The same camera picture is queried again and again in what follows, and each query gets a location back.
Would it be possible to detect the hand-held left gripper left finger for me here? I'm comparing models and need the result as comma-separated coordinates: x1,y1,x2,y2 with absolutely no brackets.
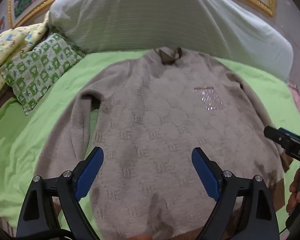
16,146,105,240

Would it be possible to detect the green checked patterned pillow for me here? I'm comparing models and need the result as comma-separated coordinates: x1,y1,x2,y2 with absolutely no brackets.
0,32,86,116

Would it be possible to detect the beige patterned knit sweater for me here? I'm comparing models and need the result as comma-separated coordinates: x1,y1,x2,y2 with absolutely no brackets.
34,47,294,240

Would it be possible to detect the person's right hand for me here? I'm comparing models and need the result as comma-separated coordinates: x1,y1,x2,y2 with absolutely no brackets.
286,172,300,215

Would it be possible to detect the yellow printed blanket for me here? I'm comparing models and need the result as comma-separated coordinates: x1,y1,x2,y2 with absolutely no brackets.
0,11,52,108

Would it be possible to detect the white striped pillow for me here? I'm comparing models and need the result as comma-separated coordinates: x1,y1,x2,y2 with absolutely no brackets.
49,0,294,83

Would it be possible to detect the light green bed sheet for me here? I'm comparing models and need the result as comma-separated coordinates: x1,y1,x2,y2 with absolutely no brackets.
0,50,300,238

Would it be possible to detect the pink printed cloth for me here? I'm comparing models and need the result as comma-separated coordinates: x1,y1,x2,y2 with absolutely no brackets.
287,82,300,123

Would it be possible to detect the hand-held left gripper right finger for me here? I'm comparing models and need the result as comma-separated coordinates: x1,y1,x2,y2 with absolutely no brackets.
191,147,280,240

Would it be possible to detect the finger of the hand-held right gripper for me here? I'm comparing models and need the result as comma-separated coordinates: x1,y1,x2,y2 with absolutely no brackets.
277,127,300,142
264,126,290,156

